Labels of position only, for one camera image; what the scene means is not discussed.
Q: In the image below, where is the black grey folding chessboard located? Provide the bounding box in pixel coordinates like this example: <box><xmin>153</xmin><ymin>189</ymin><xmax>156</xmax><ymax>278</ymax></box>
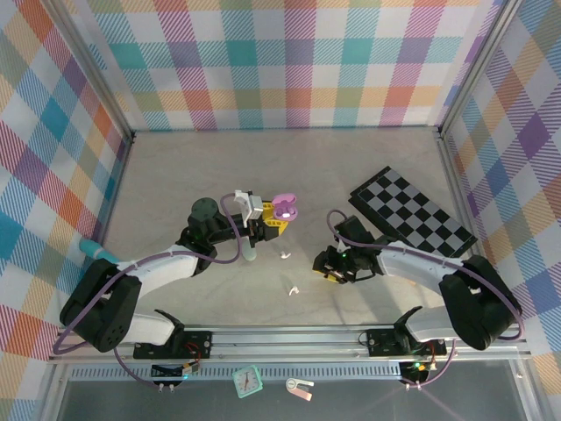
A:
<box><xmin>348</xmin><ymin>165</ymin><xmax>479</xmax><ymax>260</ymax></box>

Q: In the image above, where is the small controller board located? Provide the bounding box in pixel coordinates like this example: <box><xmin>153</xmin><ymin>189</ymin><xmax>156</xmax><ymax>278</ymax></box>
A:
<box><xmin>151</xmin><ymin>361</ymin><xmax>202</xmax><ymax>387</ymax></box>
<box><xmin>401</xmin><ymin>360</ymin><xmax>439</xmax><ymax>387</ymax></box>

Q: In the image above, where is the teal alarm clock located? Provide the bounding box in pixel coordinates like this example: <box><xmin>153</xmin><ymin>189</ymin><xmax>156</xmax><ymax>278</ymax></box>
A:
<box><xmin>231</xmin><ymin>365</ymin><xmax>264</xmax><ymax>399</ymax></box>

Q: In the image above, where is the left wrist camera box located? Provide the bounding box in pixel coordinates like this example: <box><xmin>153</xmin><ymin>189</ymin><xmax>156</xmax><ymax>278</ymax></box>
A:
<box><xmin>234</xmin><ymin>189</ymin><xmax>264</xmax><ymax>229</ymax></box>

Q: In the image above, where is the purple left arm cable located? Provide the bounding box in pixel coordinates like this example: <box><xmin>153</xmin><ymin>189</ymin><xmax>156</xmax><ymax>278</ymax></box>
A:
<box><xmin>53</xmin><ymin>192</ymin><xmax>253</xmax><ymax>388</ymax></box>

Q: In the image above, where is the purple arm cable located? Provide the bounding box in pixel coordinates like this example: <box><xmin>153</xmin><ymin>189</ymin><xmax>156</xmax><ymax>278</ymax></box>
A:
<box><xmin>53</xmin><ymin>192</ymin><xmax>253</xmax><ymax>388</ymax></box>
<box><xmin>327</xmin><ymin>209</ymin><xmax>525</xmax><ymax>388</ymax></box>

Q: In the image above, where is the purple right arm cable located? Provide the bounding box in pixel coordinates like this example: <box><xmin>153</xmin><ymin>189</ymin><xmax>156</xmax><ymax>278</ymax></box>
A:
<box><xmin>327</xmin><ymin>209</ymin><xmax>525</xmax><ymax>388</ymax></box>

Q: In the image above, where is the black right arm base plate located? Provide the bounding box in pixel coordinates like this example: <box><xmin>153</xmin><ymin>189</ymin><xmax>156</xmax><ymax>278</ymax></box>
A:
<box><xmin>366</xmin><ymin>326</ymin><xmax>448</xmax><ymax>357</ymax></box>

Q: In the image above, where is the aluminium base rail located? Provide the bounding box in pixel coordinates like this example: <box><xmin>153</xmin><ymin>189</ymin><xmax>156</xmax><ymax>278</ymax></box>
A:
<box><xmin>46</xmin><ymin>324</ymin><xmax>532</xmax><ymax>364</ymax></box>

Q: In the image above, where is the aluminium side rail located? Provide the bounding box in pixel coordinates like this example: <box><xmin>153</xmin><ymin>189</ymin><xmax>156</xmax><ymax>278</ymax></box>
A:
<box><xmin>437</xmin><ymin>129</ymin><xmax>487</xmax><ymax>264</ymax></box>
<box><xmin>81</xmin><ymin>135</ymin><xmax>132</xmax><ymax>328</ymax></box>

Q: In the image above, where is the turquoise tool handle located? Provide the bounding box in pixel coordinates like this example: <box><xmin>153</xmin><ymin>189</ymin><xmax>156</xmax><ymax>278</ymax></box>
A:
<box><xmin>78</xmin><ymin>239</ymin><xmax>119</xmax><ymax>264</ymax></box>

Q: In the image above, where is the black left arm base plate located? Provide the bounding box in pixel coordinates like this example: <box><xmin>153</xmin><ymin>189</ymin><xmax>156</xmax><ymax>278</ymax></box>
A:
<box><xmin>132</xmin><ymin>331</ymin><xmax>214</xmax><ymax>360</ymax></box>

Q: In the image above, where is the slotted metal cable strip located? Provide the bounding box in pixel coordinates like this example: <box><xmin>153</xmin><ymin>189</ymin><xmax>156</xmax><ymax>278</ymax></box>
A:
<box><xmin>69</xmin><ymin>367</ymin><xmax>403</xmax><ymax>381</ymax></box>

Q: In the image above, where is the aluminium corner post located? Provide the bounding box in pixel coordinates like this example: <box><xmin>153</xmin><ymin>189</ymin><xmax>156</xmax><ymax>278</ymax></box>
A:
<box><xmin>41</xmin><ymin>0</ymin><xmax>135</xmax><ymax>146</ymax></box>
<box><xmin>437</xmin><ymin>0</ymin><xmax>525</xmax><ymax>139</ymax></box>

